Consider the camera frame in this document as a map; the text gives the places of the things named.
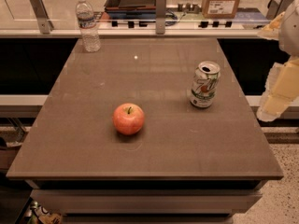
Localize snack bags on lower shelf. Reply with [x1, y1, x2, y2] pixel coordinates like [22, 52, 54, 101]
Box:
[27, 201, 63, 224]

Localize green white soda can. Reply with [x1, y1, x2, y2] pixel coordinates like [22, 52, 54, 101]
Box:
[190, 61, 221, 108]

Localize red apple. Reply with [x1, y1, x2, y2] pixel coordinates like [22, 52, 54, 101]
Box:
[112, 103, 145, 135]

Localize cardboard box with label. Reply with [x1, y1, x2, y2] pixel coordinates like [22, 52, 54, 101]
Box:
[202, 0, 240, 19]

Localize clear plastic water bottle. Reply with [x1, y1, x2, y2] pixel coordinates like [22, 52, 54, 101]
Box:
[76, 0, 101, 52]

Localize right metal glass bracket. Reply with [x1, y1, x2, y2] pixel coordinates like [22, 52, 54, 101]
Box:
[266, 0, 293, 20]

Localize metal glass bracket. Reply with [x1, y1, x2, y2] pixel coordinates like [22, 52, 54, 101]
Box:
[29, 0, 54, 34]
[156, 0, 166, 35]
[266, 0, 293, 20]

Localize middle metal glass bracket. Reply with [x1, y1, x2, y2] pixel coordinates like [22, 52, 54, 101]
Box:
[156, 0, 166, 35]

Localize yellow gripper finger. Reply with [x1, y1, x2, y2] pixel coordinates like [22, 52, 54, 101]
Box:
[257, 12, 285, 40]
[256, 57, 299, 122]

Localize brown table frame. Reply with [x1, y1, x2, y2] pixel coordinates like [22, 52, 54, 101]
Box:
[31, 189, 262, 224]

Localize left metal glass bracket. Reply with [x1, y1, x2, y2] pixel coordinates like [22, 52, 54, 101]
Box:
[29, 0, 54, 34]

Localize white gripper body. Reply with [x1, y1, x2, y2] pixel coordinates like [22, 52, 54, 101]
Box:
[278, 0, 299, 56]

